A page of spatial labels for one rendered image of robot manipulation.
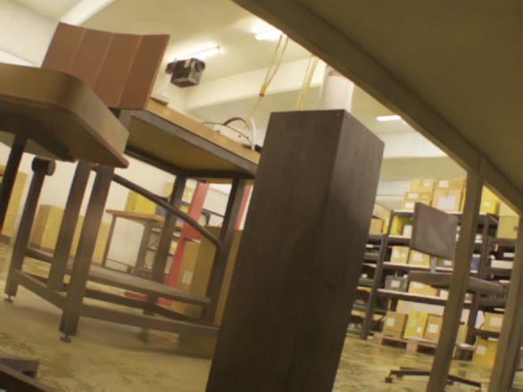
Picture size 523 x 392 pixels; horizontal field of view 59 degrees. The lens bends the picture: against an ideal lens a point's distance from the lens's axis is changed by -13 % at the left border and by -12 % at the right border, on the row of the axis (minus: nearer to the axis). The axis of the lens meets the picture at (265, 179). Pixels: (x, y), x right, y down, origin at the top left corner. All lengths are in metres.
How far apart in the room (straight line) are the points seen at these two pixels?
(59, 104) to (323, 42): 0.49
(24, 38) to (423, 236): 8.37
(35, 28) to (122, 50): 8.91
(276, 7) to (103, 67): 0.55
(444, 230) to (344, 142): 2.10
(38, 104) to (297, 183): 0.73
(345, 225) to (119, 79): 0.67
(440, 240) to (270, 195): 2.08
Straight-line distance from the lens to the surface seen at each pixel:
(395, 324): 6.58
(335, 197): 1.28
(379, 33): 1.00
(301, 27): 0.94
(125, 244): 10.63
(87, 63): 1.33
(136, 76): 1.26
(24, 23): 10.16
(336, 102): 1.45
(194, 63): 2.33
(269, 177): 1.37
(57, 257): 2.06
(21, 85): 0.87
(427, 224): 3.22
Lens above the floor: 0.37
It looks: 12 degrees up
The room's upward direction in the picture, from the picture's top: 13 degrees clockwise
